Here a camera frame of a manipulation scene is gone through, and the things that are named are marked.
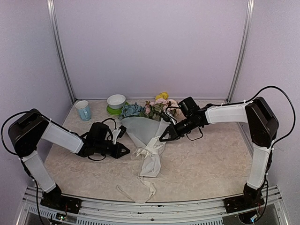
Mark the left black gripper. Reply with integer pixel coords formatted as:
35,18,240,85
95,140,130,158

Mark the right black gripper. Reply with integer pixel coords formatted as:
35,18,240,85
159,115,199,141

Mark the cream printed ribbon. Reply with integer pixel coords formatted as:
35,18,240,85
116,136,165,204

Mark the pink fake flower bunch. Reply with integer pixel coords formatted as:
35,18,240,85
142,98,181,121

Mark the yellow fake flower stem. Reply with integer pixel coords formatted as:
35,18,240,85
155,91,169,100

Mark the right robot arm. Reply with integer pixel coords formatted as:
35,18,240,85
159,97,279,213

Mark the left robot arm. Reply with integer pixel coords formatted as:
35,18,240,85
3,108,130,214

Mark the green plate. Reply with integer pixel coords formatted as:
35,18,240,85
106,101,129,115

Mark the white ceramic bowl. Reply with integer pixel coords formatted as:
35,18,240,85
107,94,126,109

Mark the light blue mug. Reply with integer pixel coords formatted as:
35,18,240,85
75,100,91,121

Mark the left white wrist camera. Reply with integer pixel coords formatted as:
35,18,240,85
112,125,127,144

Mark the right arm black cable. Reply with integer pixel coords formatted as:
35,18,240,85
201,85,296,146

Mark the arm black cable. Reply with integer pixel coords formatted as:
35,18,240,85
201,85,296,146
0,111,118,157

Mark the front aluminium rail base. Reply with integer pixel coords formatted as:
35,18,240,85
13,186,291,225

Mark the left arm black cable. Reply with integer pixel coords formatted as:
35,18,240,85
0,111,118,157

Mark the right aluminium frame post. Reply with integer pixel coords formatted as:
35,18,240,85
226,0,255,103

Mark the aluminium frame post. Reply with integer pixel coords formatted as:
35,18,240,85
46,0,76,104
226,0,255,103

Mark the left aluminium frame post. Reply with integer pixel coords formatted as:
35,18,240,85
46,0,76,104

